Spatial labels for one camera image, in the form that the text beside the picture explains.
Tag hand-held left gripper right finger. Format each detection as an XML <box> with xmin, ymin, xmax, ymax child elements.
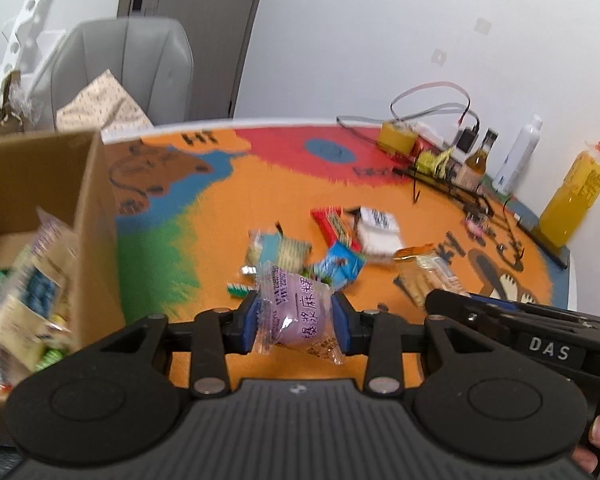
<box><xmin>330</xmin><ymin>292</ymin><xmax>511</xmax><ymax>399</ymax></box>

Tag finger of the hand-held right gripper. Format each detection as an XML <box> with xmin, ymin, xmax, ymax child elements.
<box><xmin>424</xmin><ymin>288</ymin><xmax>528</xmax><ymax>342</ymax></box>
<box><xmin>467</xmin><ymin>293</ymin><xmax>586</xmax><ymax>320</ymax></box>

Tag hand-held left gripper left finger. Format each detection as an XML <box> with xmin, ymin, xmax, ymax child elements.
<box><xmin>87</xmin><ymin>291</ymin><xmax>259</xmax><ymax>399</ymax></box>

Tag purple snack packet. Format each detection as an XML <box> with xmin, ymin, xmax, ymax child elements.
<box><xmin>252</xmin><ymin>259</ymin><xmax>344</xmax><ymax>366</ymax></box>

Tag brown nut snack packet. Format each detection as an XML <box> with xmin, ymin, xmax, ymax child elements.
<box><xmin>393</xmin><ymin>243</ymin><xmax>469</xmax><ymax>309</ymax></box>

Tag brown cardboard box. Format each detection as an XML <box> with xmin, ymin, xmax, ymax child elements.
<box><xmin>0</xmin><ymin>129</ymin><xmax>127</xmax><ymax>449</ymax></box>

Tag bright green candy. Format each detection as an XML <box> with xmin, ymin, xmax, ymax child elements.
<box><xmin>34</xmin><ymin>344</ymin><xmax>69</xmax><ymax>372</ymax></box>

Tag teal round snack packet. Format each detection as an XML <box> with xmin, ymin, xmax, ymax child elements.
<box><xmin>247</xmin><ymin>229</ymin><xmax>314</xmax><ymax>277</ymax></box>

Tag red snack packet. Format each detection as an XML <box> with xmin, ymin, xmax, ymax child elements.
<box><xmin>310</xmin><ymin>206</ymin><xmax>364</xmax><ymax>251</ymax></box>

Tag yellow juice bottle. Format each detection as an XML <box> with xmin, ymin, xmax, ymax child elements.
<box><xmin>538</xmin><ymin>140</ymin><xmax>600</xmax><ymax>249</ymax></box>

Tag black clothes hanger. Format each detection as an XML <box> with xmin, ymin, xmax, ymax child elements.
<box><xmin>394</xmin><ymin>164</ymin><xmax>497</xmax><ymax>211</ymax></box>

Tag small amber glass bottle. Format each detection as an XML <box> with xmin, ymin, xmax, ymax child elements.
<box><xmin>454</xmin><ymin>128</ymin><xmax>500</xmax><ymax>191</ymax></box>

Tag yellow green packet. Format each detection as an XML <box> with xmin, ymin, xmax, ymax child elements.
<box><xmin>415</xmin><ymin>148</ymin><xmax>454</xmax><ymax>179</ymax></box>

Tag white spray bottle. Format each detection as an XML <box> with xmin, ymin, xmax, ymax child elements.
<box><xmin>492</xmin><ymin>114</ymin><xmax>544</xmax><ymax>196</ymax></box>

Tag black charger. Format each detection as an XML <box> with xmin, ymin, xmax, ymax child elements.
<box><xmin>454</xmin><ymin>124</ymin><xmax>481</xmax><ymax>154</ymax></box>

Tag white power strip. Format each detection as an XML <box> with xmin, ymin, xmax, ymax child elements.
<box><xmin>414</xmin><ymin>120</ymin><xmax>462</xmax><ymax>149</ymax></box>

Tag yellow tape roll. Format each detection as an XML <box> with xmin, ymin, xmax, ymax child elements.
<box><xmin>378</xmin><ymin>120</ymin><xmax>420</xmax><ymax>156</ymax></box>

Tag dotted beige cushion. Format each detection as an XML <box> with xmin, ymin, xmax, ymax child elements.
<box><xmin>54</xmin><ymin>68</ymin><xmax>155</xmax><ymax>134</ymax></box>

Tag grey chair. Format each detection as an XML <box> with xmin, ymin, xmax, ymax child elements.
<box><xmin>32</xmin><ymin>16</ymin><xmax>195</xmax><ymax>129</ymax></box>

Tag grey door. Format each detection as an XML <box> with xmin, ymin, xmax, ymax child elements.
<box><xmin>115</xmin><ymin>0</ymin><xmax>271</xmax><ymax>121</ymax></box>

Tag clear plastic wrap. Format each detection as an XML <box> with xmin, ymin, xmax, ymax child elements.
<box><xmin>0</xmin><ymin>69</ymin><xmax>47</xmax><ymax>132</ymax></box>

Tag white perforated board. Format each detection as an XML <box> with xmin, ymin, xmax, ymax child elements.
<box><xmin>0</xmin><ymin>0</ymin><xmax>69</xmax><ymax>126</ymax></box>

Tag black cable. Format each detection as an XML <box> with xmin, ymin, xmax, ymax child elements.
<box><xmin>389</xmin><ymin>82</ymin><xmax>481</xmax><ymax>127</ymax></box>

